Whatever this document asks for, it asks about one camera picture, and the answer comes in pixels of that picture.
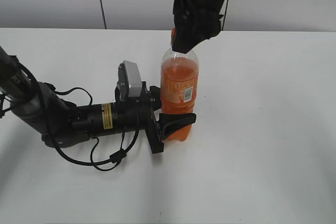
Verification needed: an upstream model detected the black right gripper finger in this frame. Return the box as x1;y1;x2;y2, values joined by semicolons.
195;20;221;42
172;22;200;53

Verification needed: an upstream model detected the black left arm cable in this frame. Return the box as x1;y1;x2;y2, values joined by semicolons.
15;61;140;172

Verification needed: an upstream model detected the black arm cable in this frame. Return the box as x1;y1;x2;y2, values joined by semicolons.
15;61;140;172
220;0;233;32

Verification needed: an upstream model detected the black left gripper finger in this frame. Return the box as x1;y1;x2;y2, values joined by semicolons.
150;86;162;110
157;113;196;140

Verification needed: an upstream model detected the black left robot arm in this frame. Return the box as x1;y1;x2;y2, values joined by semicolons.
1;51;196;154

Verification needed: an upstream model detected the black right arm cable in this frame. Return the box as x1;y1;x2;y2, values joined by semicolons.
220;0;233;32

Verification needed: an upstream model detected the orange bottle cap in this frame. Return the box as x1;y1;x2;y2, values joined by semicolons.
170;27;176;48

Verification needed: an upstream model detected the orange soda plastic bottle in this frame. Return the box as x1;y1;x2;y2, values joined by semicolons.
159;27;200;142

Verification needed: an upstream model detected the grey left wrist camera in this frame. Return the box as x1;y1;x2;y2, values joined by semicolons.
117;60;142;101

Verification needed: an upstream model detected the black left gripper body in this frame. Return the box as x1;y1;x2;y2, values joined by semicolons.
114;81;164;154

